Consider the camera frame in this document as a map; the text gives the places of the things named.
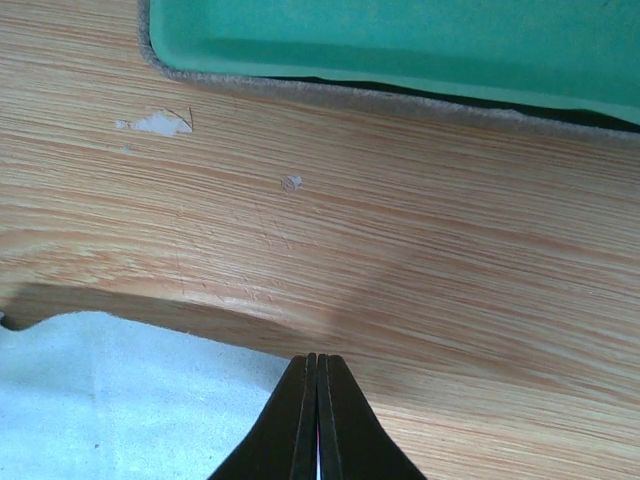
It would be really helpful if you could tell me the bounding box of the blue cleaning cloth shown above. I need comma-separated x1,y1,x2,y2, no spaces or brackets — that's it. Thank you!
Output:
1,312,287,479

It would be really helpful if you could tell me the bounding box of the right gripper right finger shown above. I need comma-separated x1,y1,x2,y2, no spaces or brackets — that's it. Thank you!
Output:
317,354,424,480

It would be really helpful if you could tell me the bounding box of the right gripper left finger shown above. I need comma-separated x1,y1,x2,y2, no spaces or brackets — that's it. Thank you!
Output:
211,353,318,480

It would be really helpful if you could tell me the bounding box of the grey glasses case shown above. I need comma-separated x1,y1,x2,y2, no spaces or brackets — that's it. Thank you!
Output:
137,1,639,146

